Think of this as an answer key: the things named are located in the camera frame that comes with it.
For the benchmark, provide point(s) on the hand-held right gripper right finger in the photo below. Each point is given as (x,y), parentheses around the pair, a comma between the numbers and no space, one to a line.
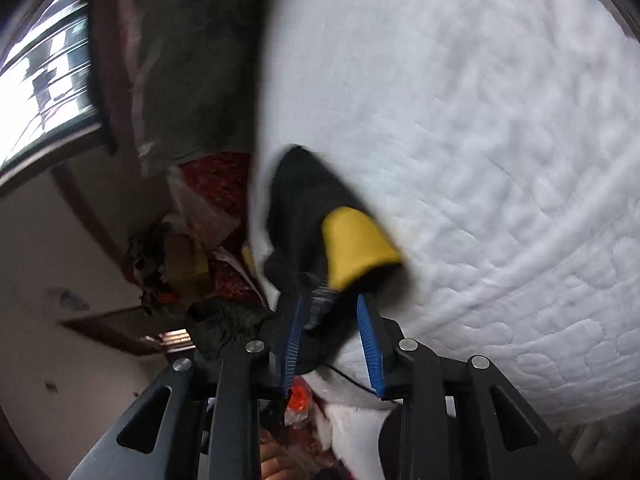
(370,345)

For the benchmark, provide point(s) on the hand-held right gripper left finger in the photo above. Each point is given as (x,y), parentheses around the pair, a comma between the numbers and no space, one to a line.
(292,340)

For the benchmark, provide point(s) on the black pants with yellow patch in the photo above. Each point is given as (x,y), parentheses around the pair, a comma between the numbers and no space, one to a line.
(300,210)

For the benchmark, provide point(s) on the orange plastic bag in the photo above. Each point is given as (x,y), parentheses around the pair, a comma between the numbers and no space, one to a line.
(300,400)

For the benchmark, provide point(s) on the dark green jacket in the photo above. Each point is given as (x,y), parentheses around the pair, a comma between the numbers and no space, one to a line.
(225,325)

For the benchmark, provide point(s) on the red floral cloth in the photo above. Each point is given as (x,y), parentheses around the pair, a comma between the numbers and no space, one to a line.
(235,275)

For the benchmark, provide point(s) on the translucent plastic bag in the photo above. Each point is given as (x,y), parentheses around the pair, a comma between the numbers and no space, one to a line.
(200,225)

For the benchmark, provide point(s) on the pile of clutter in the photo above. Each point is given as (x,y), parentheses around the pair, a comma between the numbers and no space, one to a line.
(165,265)

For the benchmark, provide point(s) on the small red floral cushion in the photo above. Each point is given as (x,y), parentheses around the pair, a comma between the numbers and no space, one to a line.
(215,180)

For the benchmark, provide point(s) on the white quilted mattress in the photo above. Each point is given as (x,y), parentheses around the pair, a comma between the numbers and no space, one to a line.
(475,160)

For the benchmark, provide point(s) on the dark window sill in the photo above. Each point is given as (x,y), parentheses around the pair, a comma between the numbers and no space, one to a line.
(107,135)

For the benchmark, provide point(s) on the grey floral pillow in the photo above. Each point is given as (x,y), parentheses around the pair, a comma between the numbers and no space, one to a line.
(200,60)

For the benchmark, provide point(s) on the barred window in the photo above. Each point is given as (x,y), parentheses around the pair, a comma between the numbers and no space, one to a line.
(45,85)

